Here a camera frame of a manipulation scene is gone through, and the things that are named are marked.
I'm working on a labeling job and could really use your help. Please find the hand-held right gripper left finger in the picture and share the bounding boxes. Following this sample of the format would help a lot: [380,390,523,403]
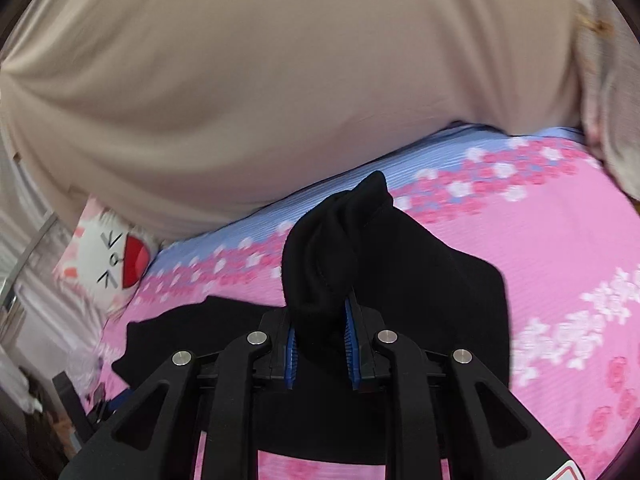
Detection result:
[60,308,302,480]

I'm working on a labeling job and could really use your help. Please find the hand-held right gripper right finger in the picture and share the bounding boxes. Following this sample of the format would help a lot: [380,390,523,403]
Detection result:
[344,292,583,480]

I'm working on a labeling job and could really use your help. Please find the black pants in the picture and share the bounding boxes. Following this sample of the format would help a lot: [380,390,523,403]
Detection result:
[111,171,512,461]

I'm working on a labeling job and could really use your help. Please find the cat face pillow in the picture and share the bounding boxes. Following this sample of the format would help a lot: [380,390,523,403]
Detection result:
[52,195,162,317]

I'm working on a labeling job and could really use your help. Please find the pink floral bedsheet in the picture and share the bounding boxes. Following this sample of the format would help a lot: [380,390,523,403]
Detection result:
[82,125,640,480]

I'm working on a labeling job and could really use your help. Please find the pale satin curtain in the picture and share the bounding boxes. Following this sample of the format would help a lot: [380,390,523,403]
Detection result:
[0,130,106,361]

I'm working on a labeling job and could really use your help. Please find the beige cloth cover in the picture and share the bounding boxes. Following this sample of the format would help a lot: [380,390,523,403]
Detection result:
[0,0,592,242]

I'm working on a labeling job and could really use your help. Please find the pale floral fleece blanket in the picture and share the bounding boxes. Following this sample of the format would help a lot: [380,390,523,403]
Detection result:
[570,0,640,202]

